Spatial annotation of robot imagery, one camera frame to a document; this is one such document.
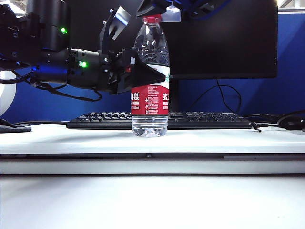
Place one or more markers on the white rounded object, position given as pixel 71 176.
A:
pixel 7 95

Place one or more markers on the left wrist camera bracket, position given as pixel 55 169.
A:
pixel 114 26

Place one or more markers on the red bottle cap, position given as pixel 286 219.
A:
pixel 152 19

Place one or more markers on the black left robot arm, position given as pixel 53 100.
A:
pixel 54 59

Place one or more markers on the black Logitech mouse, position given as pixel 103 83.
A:
pixel 294 126

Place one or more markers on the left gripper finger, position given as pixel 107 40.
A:
pixel 145 75

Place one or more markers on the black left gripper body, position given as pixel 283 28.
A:
pixel 114 69

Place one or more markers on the black Logitech keyboard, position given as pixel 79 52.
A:
pixel 202 119

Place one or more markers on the black computer monitor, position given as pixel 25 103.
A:
pixel 226 43

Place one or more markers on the clear plastic water bottle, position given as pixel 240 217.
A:
pixel 150 100

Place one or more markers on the black pad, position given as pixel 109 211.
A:
pixel 14 129

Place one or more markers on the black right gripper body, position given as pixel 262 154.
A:
pixel 197 9

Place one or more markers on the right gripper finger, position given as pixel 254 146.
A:
pixel 152 7
pixel 172 14

